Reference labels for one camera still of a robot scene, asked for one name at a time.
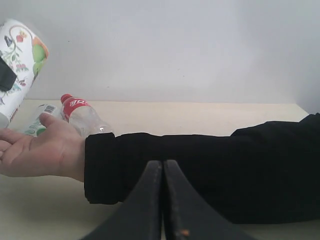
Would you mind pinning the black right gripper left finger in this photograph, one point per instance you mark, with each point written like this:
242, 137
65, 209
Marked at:
139, 217

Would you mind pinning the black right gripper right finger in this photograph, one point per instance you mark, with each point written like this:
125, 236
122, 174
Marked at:
187, 216

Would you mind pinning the red label clear cola bottle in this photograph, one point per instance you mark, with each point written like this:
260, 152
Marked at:
82, 116

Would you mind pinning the floral label clear bottle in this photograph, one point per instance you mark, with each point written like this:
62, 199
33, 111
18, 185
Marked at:
22, 56

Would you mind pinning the black sleeved forearm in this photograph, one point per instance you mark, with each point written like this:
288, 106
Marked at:
264, 174

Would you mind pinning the person's open bare hand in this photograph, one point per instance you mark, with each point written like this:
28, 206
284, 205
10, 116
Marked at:
58, 151

